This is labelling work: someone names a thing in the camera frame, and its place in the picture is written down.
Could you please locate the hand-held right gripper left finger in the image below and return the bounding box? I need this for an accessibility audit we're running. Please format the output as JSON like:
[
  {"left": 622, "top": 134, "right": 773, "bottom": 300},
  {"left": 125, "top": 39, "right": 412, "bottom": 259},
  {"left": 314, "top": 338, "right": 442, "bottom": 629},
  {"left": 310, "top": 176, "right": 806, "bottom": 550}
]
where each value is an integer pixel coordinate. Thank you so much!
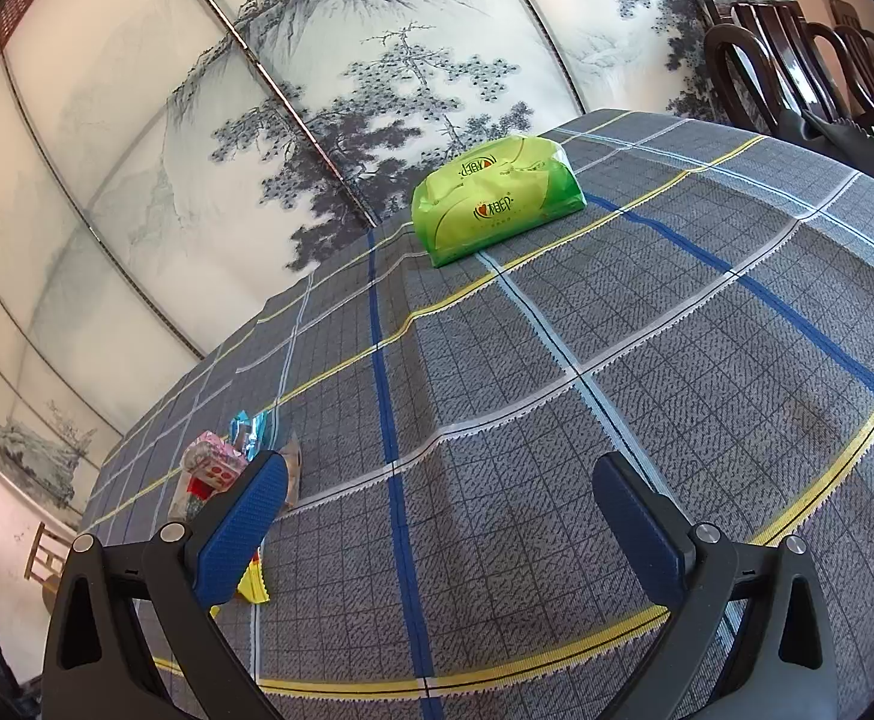
[{"left": 41, "top": 450, "right": 292, "bottom": 720}]

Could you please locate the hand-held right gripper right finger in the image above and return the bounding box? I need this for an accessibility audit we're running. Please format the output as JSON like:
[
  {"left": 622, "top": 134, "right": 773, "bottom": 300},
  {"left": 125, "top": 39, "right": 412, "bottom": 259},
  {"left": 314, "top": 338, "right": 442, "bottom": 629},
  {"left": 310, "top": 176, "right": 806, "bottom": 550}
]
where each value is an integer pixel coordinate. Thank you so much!
[{"left": 591, "top": 452, "right": 836, "bottom": 720}]

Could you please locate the pink snack packet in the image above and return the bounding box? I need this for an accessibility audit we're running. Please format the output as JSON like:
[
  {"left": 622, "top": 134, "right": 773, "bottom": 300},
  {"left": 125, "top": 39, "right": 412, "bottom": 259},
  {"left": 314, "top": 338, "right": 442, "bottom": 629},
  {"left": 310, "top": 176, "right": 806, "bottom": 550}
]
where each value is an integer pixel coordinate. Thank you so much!
[{"left": 182, "top": 431, "right": 247, "bottom": 500}]

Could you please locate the small yellow candy packet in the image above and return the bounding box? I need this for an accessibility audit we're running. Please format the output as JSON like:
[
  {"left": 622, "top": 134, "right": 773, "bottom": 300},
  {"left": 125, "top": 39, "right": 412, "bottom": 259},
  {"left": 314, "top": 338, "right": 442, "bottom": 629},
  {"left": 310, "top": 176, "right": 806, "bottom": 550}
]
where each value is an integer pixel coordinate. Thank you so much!
[{"left": 236, "top": 551, "right": 271, "bottom": 606}]

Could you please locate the blue candy wrapper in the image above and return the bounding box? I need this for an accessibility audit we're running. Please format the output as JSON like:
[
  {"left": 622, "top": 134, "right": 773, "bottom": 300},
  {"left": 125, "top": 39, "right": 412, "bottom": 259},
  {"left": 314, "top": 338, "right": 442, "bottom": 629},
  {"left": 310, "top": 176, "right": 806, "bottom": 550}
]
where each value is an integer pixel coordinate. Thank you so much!
[{"left": 228, "top": 410, "right": 277, "bottom": 460}]

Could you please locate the grey plaid tablecloth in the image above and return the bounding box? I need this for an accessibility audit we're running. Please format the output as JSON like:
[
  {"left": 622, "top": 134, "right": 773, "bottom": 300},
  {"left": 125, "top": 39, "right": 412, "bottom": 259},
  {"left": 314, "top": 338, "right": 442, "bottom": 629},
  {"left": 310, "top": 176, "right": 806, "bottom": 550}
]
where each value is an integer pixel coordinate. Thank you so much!
[{"left": 77, "top": 109, "right": 874, "bottom": 720}]

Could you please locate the light wooden chair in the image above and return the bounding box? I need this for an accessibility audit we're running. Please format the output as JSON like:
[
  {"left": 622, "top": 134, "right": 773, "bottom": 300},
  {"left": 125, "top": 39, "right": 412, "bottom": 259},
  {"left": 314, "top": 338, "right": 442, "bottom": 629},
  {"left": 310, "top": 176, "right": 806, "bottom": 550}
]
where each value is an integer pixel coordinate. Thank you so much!
[{"left": 24, "top": 523, "right": 78, "bottom": 590}]

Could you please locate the green tissue pack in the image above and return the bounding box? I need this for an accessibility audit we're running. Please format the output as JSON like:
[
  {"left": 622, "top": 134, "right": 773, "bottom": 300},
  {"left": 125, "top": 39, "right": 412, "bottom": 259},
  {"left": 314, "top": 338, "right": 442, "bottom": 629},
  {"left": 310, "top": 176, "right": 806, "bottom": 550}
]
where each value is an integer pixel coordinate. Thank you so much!
[{"left": 411, "top": 133, "right": 588, "bottom": 269}]

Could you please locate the painted folding screen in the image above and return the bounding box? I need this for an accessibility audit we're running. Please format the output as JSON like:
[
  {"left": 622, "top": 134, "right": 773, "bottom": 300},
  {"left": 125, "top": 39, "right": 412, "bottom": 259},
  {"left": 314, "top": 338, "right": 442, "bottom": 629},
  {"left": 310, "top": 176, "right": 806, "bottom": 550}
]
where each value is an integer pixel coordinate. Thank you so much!
[{"left": 0, "top": 0, "right": 716, "bottom": 533}]

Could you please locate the black bag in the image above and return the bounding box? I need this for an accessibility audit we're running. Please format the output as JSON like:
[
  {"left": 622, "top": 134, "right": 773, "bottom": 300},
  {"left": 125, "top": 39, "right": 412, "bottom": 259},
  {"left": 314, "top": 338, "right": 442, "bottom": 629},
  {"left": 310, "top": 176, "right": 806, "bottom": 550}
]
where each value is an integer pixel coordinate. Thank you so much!
[{"left": 774, "top": 101, "right": 874, "bottom": 200}]

